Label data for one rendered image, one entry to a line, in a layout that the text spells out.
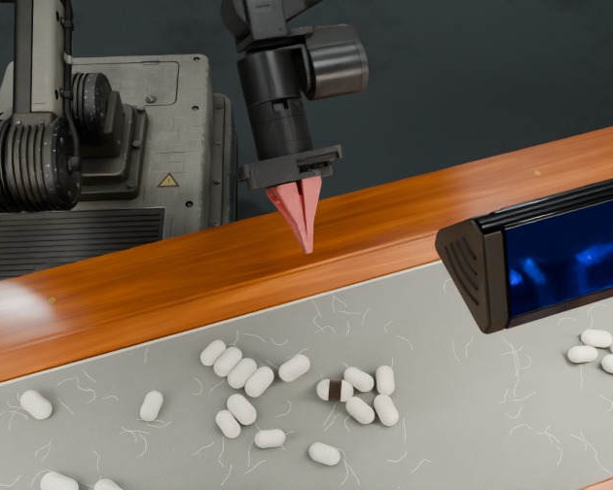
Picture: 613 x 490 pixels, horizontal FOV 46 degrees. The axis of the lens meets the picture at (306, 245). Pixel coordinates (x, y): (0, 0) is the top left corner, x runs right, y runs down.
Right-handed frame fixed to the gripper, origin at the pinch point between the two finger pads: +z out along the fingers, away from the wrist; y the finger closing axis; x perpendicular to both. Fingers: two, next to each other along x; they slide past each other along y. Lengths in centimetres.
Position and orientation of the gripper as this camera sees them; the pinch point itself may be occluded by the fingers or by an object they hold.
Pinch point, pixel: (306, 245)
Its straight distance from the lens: 73.7
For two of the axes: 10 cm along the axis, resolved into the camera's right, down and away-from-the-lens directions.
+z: 2.2, 9.7, 0.5
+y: 9.5, -2.3, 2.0
